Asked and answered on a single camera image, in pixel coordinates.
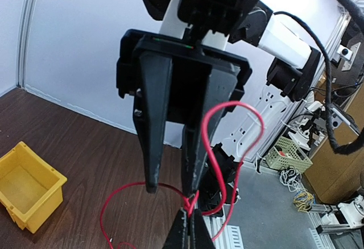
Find yellow plastic bin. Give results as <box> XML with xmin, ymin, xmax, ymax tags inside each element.
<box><xmin>1</xmin><ymin>142</ymin><xmax>67</xmax><ymax>234</ymax></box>

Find aluminium front rail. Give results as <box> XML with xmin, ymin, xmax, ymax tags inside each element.
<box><xmin>204</xmin><ymin>215</ymin><xmax>244</xmax><ymax>249</ymax></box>

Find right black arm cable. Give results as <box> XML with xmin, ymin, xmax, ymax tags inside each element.
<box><xmin>270</xmin><ymin>0</ymin><xmax>364</xmax><ymax>156</ymax></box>

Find white perforated basket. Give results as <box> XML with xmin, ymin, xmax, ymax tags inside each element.
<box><xmin>264</xmin><ymin>136</ymin><xmax>313</xmax><ymax>173</ymax></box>

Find left aluminium frame post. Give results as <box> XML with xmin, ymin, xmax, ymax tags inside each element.
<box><xmin>16</xmin><ymin>0</ymin><xmax>37</xmax><ymax>89</ymax></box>

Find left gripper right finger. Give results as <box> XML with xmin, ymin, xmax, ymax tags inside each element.
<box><xmin>189</xmin><ymin>209</ymin><xmax>215</xmax><ymax>249</ymax></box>

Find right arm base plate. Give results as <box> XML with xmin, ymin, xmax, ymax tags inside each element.
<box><xmin>196</xmin><ymin>143</ymin><xmax>242</xmax><ymax>218</ymax></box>

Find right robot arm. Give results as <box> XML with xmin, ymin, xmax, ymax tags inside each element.
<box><xmin>116</xmin><ymin>0</ymin><xmax>320</xmax><ymax>197</ymax></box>

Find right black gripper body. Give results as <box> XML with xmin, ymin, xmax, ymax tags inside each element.
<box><xmin>116</xmin><ymin>29</ymin><xmax>252</xmax><ymax>130</ymax></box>

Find background lab equipment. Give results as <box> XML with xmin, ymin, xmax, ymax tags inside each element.
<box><xmin>276</xmin><ymin>11</ymin><xmax>363</xmax><ymax>248</ymax></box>

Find cables on floor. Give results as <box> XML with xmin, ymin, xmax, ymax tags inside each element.
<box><xmin>278</xmin><ymin>167</ymin><xmax>315</xmax><ymax>213</ymax></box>

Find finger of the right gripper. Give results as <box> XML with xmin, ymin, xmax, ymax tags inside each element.
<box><xmin>181</xmin><ymin>67</ymin><xmax>237</xmax><ymax>195</ymax></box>
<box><xmin>139</xmin><ymin>52</ymin><xmax>172</xmax><ymax>193</ymax></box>

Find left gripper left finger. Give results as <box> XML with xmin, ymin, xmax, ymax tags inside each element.
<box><xmin>162</xmin><ymin>209</ymin><xmax>188</xmax><ymax>249</ymax></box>

